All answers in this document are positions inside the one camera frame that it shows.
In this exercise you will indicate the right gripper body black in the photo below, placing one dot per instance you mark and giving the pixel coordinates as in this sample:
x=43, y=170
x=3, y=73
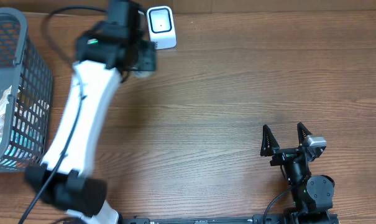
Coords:
x=283, y=156

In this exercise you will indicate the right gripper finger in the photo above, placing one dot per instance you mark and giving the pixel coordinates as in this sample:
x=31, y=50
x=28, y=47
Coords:
x=269, y=143
x=302, y=132

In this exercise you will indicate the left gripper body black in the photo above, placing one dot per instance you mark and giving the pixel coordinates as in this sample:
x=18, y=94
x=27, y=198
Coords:
x=147, y=58

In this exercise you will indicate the green lid jar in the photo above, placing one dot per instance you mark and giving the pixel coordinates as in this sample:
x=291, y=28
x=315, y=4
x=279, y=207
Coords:
x=143, y=74

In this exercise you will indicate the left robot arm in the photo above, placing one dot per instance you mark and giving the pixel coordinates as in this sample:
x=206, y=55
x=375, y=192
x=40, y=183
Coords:
x=106, y=55

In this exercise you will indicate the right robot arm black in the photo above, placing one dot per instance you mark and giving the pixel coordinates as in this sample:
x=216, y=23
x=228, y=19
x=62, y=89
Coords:
x=312, y=194

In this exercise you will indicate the white barcode scanner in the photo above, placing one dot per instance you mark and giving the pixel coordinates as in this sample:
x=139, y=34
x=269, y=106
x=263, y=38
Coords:
x=161, y=27

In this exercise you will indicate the grey plastic mesh basket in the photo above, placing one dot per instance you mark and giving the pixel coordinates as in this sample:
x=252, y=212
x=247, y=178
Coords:
x=26, y=89

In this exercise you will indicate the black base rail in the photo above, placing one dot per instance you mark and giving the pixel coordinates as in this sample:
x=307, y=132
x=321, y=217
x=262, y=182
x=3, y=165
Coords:
x=256, y=219

